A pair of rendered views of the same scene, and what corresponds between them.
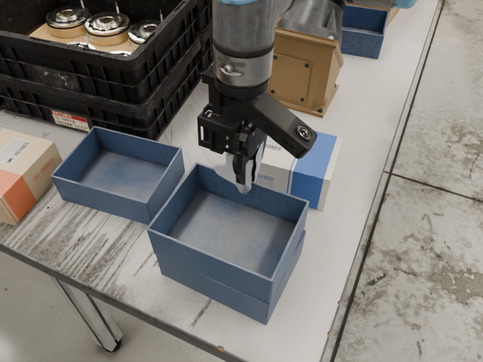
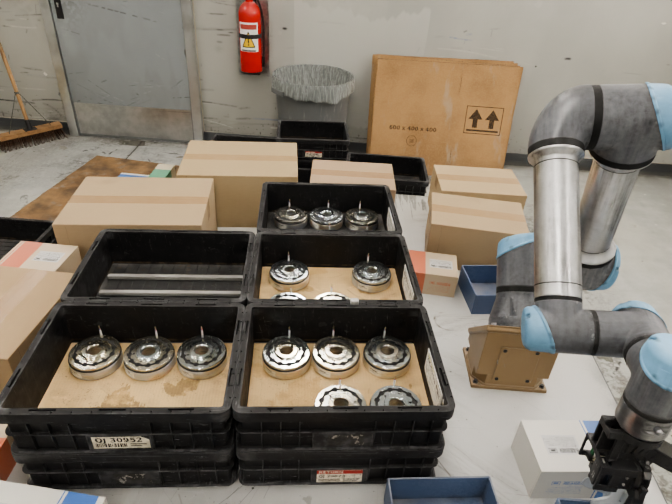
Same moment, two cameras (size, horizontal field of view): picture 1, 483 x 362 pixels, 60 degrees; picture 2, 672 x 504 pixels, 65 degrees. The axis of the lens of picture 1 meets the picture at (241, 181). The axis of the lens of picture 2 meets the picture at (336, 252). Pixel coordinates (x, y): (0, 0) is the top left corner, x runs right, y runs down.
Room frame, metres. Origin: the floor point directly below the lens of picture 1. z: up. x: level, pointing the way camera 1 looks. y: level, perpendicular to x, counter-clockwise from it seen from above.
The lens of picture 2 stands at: (0.17, 0.66, 1.67)
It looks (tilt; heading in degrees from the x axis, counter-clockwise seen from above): 34 degrees down; 336
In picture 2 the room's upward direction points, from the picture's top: 4 degrees clockwise
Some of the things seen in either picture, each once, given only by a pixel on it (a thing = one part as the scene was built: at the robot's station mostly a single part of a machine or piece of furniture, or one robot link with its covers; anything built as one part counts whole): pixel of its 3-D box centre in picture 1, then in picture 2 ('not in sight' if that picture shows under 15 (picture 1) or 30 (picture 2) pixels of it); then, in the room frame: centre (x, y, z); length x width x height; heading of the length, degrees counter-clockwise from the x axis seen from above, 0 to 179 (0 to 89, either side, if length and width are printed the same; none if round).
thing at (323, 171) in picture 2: not in sight; (351, 193); (1.73, -0.09, 0.78); 0.30 x 0.22 x 0.16; 67
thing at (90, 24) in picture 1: (107, 23); (336, 352); (0.91, 0.31, 0.86); 0.10 x 0.10 x 0.01
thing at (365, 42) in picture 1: (348, 29); (498, 288); (1.12, -0.31, 0.73); 0.20 x 0.15 x 0.07; 72
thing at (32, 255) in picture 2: not in sight; (41, 267); (1.51, 0.92, 0.81); 0.16 x 0.12 x 0.07; 63
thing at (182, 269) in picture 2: not in sight; (170, 283); (1.26, 0.61, 0.87); 0.40 x 0.30 x 0.11; 71
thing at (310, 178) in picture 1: (283, 161); (572, 458); (0.58, -0.08, 0.74); 0.20 x 0.12 x 0.09; 70
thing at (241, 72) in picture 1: (241, 62); (645, 417); (0.46, 0.00, 1.05); 0.08 x 0.08 x 0.05
